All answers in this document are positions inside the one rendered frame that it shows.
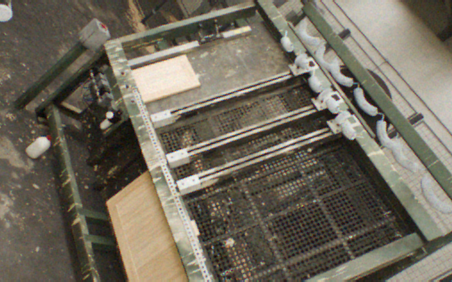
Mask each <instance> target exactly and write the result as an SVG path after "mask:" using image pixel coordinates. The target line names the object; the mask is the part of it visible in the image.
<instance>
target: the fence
mask: <svg viewBox="0 0 452 282"><path fill-rule="evenodd" d="M245 28H249V29H248V30H246V31H244V30H243V29H245ZM245 28H242V29H239V30H240V31H241V32H239V33H237V34H234V31H235V30H237V29H234V30H232V31H229V32H226V33H223V35H224V38H222V39H219V40H214V41H211V42H208V43H206V44H202V45H199V44H198V42H197V41H195V42H192V43H189V44H186V45H184V46H176V47H173V48H171V49H168V50H165V51H162V52H157V53H154V54H150V55H147V56H145V57H139V58H136V59H133V60H130V61H128V64H129V66H130V69H133V68H139V67H141V66H145V65H147V64H149V63H152V62H160V61H161V60H165V59H167V58H171V57H175V56H178V55H181V54H185V53H188V52H194V51H196V50H199V49H201V48H205V47H207V46H214V45H217V44H220V43H222V42H225V41H228V40H233V39H235V38H238V37H243V36H245V35H251V28H250V27H249V26H247V27H245Z"/></svg>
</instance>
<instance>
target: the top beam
mask: <svg viewBox="0 0 452 282"><path fill-rule="evenodd" d="M254 2H255V3H256V11H257V12H259V14H260V15H261V17H262V19H263V20H264V22H265V23H266V24H267V25H268V28H269V29H270V30H271V31H272V33H273V35H274V36H275V37H276V39H277V40H279V43H280V45H281V42H280V40H281V39H282V38H283V37H285V33H286V31H287V35H286V37H288V38H289V39H290V43H292V44H293V45H294V48H300V49H293V51H292V52H287V51H286V50H284V51H285V52H286V53H287V55H288V56H289V57H290V60H291V61H292V62H293V63H295V61H296V57H298V56H299V50H301V54H304V53H305V54H306V49H305V48H304V46H302V45H301V42H300V40H298V39H297V37H296V35H295V34H294V33H293V31H292V30H291V29H290V27H289V25H288V23H287V22H286V21H285V20H284V18H283V17H282V15H281V14H280V12H279V10H278V9H277V8H276V7H275V6H274V5H273V2H272V1H271V0H254ZM282 47H283V46H282ZM313 71H314V77H317V78H318V81H319V82H320V83H321V84H322V88H323V89H327V88H329V89H331V87H330V85H331V83H330V82H329V80H328V79H327V78H326V77H325V75H324V74H323V72H322V70H321V69H320V68H318V69H314V70H310V71H308V72H306V73H303V78H304V79H305V80H306V83H307V85H309V83H308V79H309V78H311V77H312V76H313ZM309 86H310V85H309ZM339 105H340V108H339V110H340V111H342V112H348V111H347V108H349V107H347V105H346V103H345V102H343V103H340V104H339ZM326 111H327V112H328V113H329V115H330V116H331V118H332V119H335V118H336V117H337V116H338V115H339V114H340V112H336V113H333V112H330V111H329V108H327V110H326ZM348 113H350V112H348ZM352 129H354V130H356V135H357V136H360V137H355V138H354V139H353V140H349V139H348V138H346V140H347V141H348V142H349V143H350V145H351V147H352V148H353V149H354V151H355V152H356V153H357V156H358V157H359V158H360V159H361V161H362V162H363V164H364V166H365V167H366V169H368V171H369V173H370V174H372V176H373V179H374V180H375V181H376V183H377V184H378V185H379V187H380V189H381V191H383V192H384V194H385V196H387V198H388V199H389V201H390V203H391V204H392V206H393V207H394V208H395V209H396V212H397V213H398V214H399V216H400V217H401V219H402V220H403V221H404V222H405V224H406V226H407V228H408V229H410V231H411V232H412V234H413V233H414V232H415V233H417V235H419V237H420V238H421V239H422V241H423V242H424V245H423V246H422V248H424V247H425V246H428V245H432V244H434V243H436V242H437V241H439V240H440V239H441V238H442V237H443V233H442V232H441V231H440V229H439V227H438V226H437V224H435V223H434V221H433V219H432V218H431V217H430V215H429V214H428V212H427V211H426V210H425V209H424V208H423V206H422V204H421V203H420V202H419V201H418V200H417V197H416V196H415V195H414V194H413V192H412V191H411V189H410V188H409V187H408V185H407V184H406V182H405V181H404V180H403V179H402V178H401V176H400V174H398V172H397V171H396V169H395V168H394V167H393V165H392V164H391V163H390V161H389V159H388V158H387V157H386V156H385V155H384V152H383V151H382V150H381V149H380V148H379V146H378V145H377V144H376V142H375V141H373V139H371V137H370V136H369V135H368V133H367V132H366V130H365V129H364V128H363V125H362V124H361V125H358V126H357V127H354V128H352ZM344 136H345V135H344ZM345 137H346V136H345ZM361 137H364V138H361Z"/></svg>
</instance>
